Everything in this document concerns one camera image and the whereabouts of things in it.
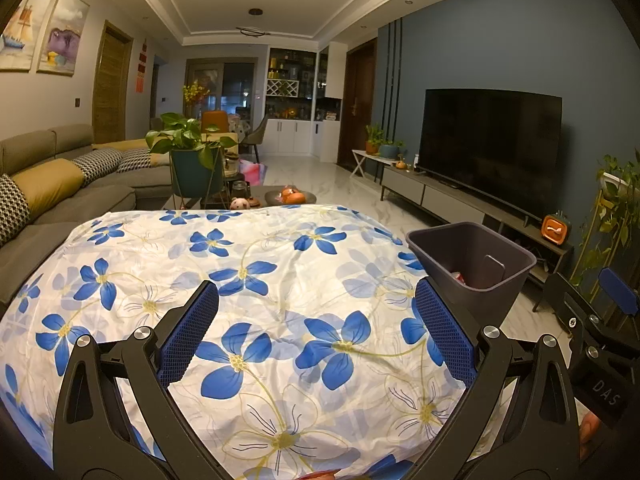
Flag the grey plastic bin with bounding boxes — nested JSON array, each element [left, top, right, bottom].
[[406, 221, 537, 331]]

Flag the light wooden door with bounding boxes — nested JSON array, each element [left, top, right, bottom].
[[92, 20, 134, 143]]

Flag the pothos in teal planter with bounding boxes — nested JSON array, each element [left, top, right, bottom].
[[145, 112, 238, 201]]

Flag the dark wooden door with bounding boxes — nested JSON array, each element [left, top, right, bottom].
[[337, 39, 378, 166]]

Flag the glass sliding door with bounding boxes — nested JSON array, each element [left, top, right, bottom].
[[185, 57, 258, 126]]

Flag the blue floral cloth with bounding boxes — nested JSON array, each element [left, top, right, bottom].
[[0, 204, 476, 480]]

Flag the pink gift bag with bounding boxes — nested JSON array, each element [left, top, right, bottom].
[[239, 159, 268, 185]]

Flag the person's right hand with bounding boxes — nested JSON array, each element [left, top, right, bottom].
[[578, 410, 603, 461]]

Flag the black white patterned cushion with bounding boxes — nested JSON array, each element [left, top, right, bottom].
[[116, 149, 153, 173], [72, 148, 123, 186]]

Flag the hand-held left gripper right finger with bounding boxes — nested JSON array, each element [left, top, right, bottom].
[[414, 277, 581, 480]]

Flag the grey dining chair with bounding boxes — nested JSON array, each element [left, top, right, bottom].
[[245, 115, 268, 163]]

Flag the flat yellow cushion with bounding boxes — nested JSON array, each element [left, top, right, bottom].
[[92, 137, 151, 152]]

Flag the houndstooth cushion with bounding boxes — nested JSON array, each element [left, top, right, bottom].
[[0, 174, 32, 246]]

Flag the grey television cabinet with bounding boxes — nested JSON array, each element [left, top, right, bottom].
[[380, 166, 576, 311]]

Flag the orange dining chair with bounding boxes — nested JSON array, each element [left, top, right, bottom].
[[201, 110, 228, 133]]

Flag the large yellow cushion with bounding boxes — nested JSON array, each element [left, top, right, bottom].
[[11, 157, 86, 213]]

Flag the yellow flowers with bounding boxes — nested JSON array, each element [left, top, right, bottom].
[[181, 80, 211, 111]]

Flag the grey sofa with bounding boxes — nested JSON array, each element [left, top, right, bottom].
[[0, 124, 173, 311]]

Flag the sailboat painting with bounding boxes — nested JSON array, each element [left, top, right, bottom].
[[0, 0, 57, 72]]

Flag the yellow upholstered seat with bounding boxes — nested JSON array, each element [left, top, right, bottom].
[[200, 132, 238, 150]]

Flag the orange retro speaker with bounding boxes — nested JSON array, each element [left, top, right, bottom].
[[542, 214, 571, 246]]

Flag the black television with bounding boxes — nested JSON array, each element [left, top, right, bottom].
[[417, 87, 563, 211]]

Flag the trailing plant on gold stand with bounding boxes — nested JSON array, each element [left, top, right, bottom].
[[570, 147, 640, 291]]

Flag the white folding side table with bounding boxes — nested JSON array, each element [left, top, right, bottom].
[[351, 149, 396, 177]]

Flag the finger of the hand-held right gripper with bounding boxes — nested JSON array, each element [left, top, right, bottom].
[[597, 267, 640, 317], [544, 272, 602, 334]]

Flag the red wall hangings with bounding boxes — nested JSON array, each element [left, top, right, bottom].
[[135, 40, 148, 95]]

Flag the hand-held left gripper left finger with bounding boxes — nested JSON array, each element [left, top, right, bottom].
[[52, 280, 221, 480]]

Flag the purple painting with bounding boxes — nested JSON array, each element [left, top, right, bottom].
[[36, 0, 91, 77]]

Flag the plate of oranges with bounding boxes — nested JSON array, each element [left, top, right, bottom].
[[265, 185, 317, 206]]

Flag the plant in orange pot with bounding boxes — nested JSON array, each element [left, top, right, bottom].
[[365, 124, 386, 156]]

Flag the dark coffee table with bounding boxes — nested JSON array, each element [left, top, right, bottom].
[[162, 182, 281, 211]]

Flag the white display cabinet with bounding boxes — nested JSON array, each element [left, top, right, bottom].
[[265, 47, 318, 156]]

